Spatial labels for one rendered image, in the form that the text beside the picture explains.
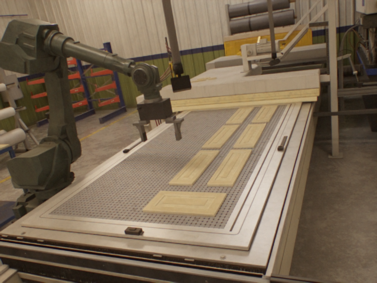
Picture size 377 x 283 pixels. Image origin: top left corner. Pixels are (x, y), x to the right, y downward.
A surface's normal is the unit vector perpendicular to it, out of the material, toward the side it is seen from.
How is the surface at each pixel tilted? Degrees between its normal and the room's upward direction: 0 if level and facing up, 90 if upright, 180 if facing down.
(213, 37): 90
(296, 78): 90
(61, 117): 80
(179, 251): 0
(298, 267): 0
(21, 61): 90
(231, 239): 0
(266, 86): 90
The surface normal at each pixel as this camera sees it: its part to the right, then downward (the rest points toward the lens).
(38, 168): 0.41, 0.25
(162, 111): -0.35, 0.37
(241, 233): -0.16, -0.93
